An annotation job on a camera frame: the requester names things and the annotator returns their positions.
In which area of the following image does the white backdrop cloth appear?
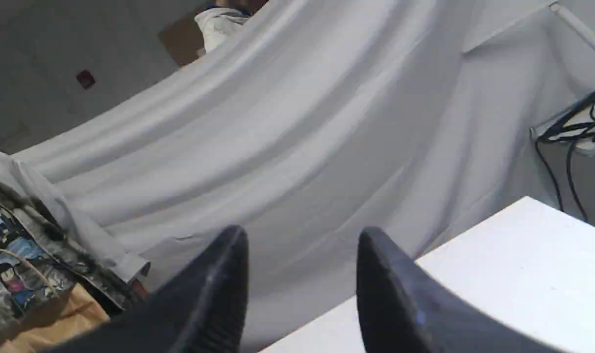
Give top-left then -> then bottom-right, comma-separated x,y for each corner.
11,0 -> 595,351

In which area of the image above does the white side shelf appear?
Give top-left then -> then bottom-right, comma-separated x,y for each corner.
530,105 -> 595,156

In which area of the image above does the black cable bundle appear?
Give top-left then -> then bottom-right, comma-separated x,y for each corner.
534,81 -> 595,221

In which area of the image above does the brown paper bag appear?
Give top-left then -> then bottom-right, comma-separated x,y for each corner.
0,284 -> 111,353

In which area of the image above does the red floor marker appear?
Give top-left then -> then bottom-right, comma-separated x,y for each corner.
75,70 -> 96,90

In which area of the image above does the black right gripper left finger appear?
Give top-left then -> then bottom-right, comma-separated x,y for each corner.
50,226 -> 249,353

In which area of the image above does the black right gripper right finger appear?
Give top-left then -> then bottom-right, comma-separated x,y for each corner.
356,227 -> 557,353

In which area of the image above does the brown cardboard piece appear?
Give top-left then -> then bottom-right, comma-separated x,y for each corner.
158,0 -> 269,67

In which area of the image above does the person in patterned shirt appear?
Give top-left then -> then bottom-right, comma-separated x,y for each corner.
0,149 -> 151,339

